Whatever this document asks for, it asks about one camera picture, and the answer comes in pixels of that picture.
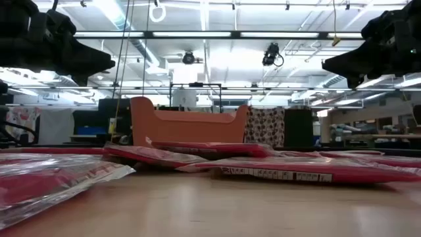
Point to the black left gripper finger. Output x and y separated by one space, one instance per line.
81 79
89 61

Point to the red popcorn bag clear wrap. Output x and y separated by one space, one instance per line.
213 148
151 156
42 184
345 171
394 160

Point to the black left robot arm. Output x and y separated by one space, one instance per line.
3 98

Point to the black monitor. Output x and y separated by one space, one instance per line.
113 108

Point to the blue box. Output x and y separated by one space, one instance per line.
92 130

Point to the floral patterned cloth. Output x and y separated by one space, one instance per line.
21 120

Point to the black cabinet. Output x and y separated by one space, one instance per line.
298 128

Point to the brown dotted patterned cloth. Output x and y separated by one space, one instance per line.
264 126

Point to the white cylindrical container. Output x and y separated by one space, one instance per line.
184 97

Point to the orange plastic basket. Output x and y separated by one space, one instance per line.
190 128

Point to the round black overhead camera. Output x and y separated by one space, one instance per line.
188 58

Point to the black metal frame stand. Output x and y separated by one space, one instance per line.
197 85

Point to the black frame beam with lights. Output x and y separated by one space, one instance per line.
230 34

